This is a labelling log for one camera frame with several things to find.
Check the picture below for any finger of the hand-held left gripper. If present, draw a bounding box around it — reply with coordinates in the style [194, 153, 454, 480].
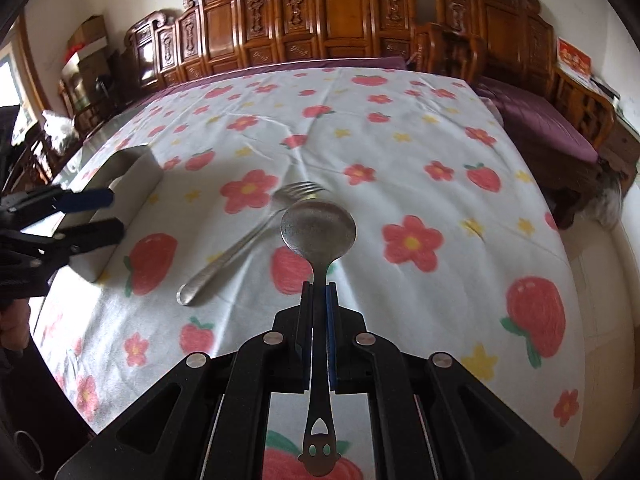
[0, 217, 125, 273]
[0, 187, 115, 226]

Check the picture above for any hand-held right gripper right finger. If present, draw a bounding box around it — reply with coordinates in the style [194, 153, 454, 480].
[325, 282, 583, 480]

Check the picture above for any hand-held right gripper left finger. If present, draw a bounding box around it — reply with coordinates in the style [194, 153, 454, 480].
[54, 281, 315, 480]

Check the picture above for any grey utensil box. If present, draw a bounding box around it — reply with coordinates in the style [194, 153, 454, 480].
[60, 145, 164, 283]

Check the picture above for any metal spoon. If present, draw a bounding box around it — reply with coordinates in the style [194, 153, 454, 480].
[280, 200, 358, 478]

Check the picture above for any person's left hand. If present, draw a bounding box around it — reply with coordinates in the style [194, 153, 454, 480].
[0, 304, 32, 352]

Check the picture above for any dark wooden chair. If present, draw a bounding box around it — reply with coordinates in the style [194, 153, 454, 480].
[10, 125, 56, 196]
[57, 77, 108, 136]

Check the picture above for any white plastic bag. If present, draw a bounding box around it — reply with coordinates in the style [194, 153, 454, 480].
[42, 110, 76, 156]

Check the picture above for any metal fork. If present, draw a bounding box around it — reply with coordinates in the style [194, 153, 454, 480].
[176, 181, 326, 307]

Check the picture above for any white box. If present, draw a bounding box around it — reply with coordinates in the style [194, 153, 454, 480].
[61, 47, 110, 73]

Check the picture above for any brown cardboard box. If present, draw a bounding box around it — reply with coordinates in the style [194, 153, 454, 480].
[66, 14, 108, 50]

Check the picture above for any strawberry print tablecloth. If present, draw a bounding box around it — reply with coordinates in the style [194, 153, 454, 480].
[30, 66, 586, 480]

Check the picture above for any purple bench cushion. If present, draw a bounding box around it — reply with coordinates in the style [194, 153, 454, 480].
[472, 76, 600, 163]

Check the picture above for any grey plastic bag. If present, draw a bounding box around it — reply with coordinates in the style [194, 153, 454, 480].
[585, 170, 626, 231]

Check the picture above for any carved wooden armchair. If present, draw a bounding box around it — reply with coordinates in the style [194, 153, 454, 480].
[412, 22, 488, 86]

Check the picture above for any long carved wooden sofa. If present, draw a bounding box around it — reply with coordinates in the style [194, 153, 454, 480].
[125, 0, 418, 93]

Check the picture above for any wooden side table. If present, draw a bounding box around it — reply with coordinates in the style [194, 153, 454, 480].
[597, 105, 640, 181]

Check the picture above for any carved wooden bench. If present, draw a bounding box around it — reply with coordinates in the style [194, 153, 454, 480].
[435, 0, 616, 151]

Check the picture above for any red wall sign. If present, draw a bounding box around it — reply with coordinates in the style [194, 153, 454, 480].
[556, 37, 593, 81]

